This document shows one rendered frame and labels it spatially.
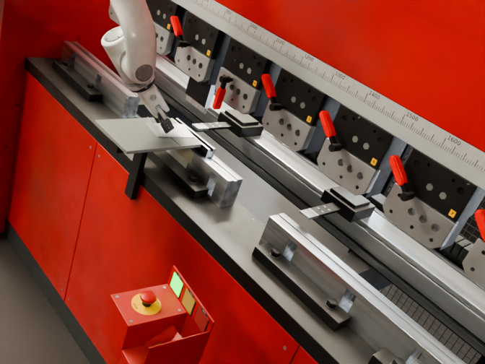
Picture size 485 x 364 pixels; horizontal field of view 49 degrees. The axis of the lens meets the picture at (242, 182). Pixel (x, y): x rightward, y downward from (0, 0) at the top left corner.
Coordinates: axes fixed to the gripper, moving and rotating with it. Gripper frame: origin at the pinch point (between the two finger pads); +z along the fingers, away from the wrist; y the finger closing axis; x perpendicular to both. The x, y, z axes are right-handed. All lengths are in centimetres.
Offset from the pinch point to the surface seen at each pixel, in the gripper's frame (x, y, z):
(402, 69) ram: -41, -59, -23
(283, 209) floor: -52, 83, 178
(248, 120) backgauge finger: -26.0, 2.7, 21.0
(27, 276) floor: 78, 50, 69
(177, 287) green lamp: 23, -47, 9
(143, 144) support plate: 9.1, -9.2, -3.9
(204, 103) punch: -12.9, -3.8, -0.2
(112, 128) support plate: 13.8, -0.3, -7.8
